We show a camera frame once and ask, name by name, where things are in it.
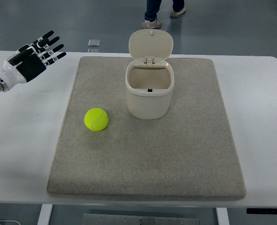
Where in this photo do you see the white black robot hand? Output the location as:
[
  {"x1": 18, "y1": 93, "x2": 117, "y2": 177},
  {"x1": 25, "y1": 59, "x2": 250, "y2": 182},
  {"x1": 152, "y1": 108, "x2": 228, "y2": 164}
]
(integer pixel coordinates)
[{"x1": 0, "y1": 30, "x2": 66, "y2": 92}]

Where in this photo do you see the yellow tennis ball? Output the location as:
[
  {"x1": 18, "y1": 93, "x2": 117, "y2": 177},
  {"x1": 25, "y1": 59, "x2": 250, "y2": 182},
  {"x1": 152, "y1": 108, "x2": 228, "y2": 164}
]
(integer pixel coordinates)
[{"x1": 84, "y1": 108, "x2": 109, "y2": 131}]

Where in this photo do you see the clear floor plate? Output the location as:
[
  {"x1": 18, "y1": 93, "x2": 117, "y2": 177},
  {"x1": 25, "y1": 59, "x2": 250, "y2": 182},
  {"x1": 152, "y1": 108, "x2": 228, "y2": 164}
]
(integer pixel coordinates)
[{"x1": 88, "y1": 39, "x2": 100, "y2": 48}]

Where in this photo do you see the cream bin with open lid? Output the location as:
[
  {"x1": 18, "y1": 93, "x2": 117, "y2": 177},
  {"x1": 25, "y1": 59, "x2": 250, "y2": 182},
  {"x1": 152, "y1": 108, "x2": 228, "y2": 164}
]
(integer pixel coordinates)
[{"x1": 125, "y1": 29, "x2": 175, "y2": 120}]

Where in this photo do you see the person in blue jeans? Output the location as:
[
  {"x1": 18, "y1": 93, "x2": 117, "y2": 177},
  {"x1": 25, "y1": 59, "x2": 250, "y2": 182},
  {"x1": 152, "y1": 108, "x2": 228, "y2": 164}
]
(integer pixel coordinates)
[{"x1": 141, "y1": 0, "x2": 187, "y2": 30}]

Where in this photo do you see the white table leg left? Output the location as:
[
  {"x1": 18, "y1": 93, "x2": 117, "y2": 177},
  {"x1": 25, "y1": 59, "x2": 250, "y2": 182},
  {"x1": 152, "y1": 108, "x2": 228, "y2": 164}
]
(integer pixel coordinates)
[{"x1": 37, "y1": 204, "x2": 53, "y2": 225}]

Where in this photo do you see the white table leg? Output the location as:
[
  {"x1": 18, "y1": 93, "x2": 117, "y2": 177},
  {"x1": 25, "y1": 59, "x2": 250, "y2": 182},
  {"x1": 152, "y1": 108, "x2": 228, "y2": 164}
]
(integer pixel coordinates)
[
  {"x1": 37, "y1": 204, "x2": 53, "y2": 225},
  {"x1": 216, "y1": 208, "x2": 230, "y2": 225}
]

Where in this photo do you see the metal plate under table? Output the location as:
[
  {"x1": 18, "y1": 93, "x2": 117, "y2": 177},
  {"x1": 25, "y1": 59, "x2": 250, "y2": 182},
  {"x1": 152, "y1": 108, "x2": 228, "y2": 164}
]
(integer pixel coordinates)
[{"x1": 82, "y1": 214, "x2": 200, "y2": 225}]

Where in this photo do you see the grey fabric mat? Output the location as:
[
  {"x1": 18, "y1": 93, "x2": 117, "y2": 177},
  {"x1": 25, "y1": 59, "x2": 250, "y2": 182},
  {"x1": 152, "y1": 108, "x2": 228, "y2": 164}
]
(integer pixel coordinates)
[{"x1": 47, "y1": 56, "x2": 246, "y2": 201}]

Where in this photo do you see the white table leg right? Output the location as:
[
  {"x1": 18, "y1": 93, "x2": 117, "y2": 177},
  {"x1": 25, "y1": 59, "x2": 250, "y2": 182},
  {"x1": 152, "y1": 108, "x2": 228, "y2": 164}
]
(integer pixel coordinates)
[{"x1": 216, "y1": 208, "x2": 230, "y2": 225}]

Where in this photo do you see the black table control panel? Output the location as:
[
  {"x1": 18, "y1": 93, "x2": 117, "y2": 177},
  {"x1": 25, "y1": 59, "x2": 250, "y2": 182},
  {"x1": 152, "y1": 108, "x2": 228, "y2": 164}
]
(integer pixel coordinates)
[{"x1": 246, "y1": 208, "x2": 277, "y2": 215}]

